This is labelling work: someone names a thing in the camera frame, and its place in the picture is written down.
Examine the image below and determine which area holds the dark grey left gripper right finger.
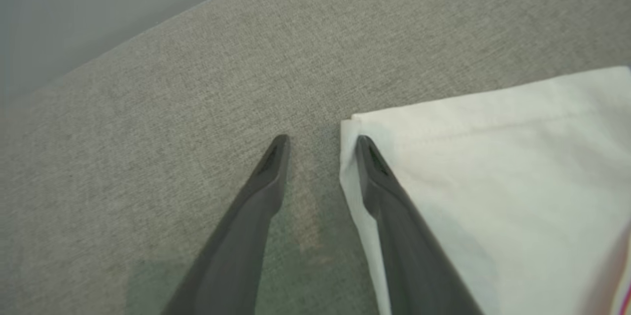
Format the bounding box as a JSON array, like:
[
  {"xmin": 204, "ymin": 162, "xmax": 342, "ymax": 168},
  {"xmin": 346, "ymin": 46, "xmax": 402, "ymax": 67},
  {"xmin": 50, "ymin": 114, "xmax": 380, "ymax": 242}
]
[{"xmin": 355, "ymin": 135, "xmax": 484, "ymax": 315}]

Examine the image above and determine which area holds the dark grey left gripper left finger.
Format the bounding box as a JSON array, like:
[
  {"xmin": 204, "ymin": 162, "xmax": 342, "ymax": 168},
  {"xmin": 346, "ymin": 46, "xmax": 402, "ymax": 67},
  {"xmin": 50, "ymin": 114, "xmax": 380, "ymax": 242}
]
[{"xmin": 163, "ymin": 134, "xmax": 291, "ymax": 315}]

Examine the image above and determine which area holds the red basketball jersey white trim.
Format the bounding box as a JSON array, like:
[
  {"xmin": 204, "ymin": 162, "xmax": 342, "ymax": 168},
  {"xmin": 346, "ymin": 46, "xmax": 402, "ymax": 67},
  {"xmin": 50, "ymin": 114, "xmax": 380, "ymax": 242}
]
[{"xmin": 339, "ymin": 66, "xmax": 631, "ymax": 315}]

